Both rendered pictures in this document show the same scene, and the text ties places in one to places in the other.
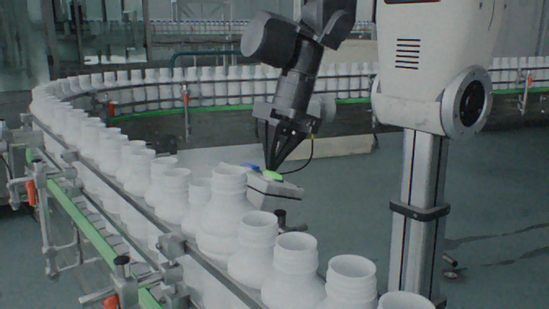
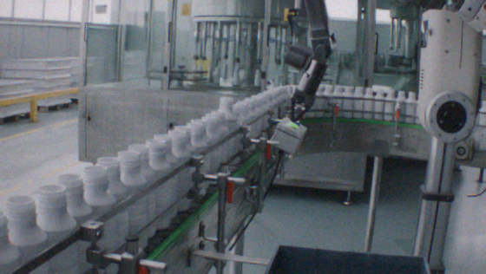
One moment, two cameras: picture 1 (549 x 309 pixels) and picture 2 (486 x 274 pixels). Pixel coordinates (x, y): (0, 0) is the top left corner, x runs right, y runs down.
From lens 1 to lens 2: 1.16 m
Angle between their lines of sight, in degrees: 48
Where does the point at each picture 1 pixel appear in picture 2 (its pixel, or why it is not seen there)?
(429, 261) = (428, 232)
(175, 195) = not seen: hidden behind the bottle
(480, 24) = (449, 63)
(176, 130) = (390, 138)
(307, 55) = (311, 65)
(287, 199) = (290, 136)
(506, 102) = not seen: outside the picture
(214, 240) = not seen: hidden behind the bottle
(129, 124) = (354, 126)
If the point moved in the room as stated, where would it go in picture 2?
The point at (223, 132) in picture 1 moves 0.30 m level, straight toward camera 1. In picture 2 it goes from (425, 148) to (403, 155)
